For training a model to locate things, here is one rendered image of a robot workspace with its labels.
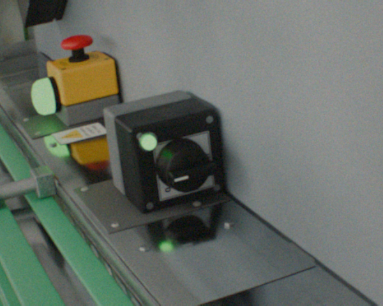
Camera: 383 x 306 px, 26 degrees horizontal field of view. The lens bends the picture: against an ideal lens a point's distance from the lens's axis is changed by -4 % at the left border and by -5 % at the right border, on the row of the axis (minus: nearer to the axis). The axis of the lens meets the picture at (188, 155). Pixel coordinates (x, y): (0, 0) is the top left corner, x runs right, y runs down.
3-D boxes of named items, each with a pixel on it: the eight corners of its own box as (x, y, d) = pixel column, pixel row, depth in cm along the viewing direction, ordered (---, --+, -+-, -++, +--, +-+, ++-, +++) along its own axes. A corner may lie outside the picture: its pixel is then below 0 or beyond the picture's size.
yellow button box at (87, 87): (108, 100, 107) (53, 113, 105) (100, 44, 105) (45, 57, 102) (126, 113, 101) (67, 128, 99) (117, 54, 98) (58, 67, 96)
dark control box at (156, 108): (194, 165, 83) (113, 186, 80) (185, 87, 80) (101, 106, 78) (230, 192, 76) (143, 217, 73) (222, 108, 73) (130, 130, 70)
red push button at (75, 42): (60, 64, 102) (56, 37, 100) (90, 57, 103) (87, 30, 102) (68, 69, 98) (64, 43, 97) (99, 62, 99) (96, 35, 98)
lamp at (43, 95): (54, 106, 103) (31, 112, 102) (48, 72, 102) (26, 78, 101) (63, 115, 99) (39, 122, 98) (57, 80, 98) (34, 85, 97)
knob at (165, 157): (206, 180, 75) (222, 192, 72) (158, 193, 73) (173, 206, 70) (200, 132, 73) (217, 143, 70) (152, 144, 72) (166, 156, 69)
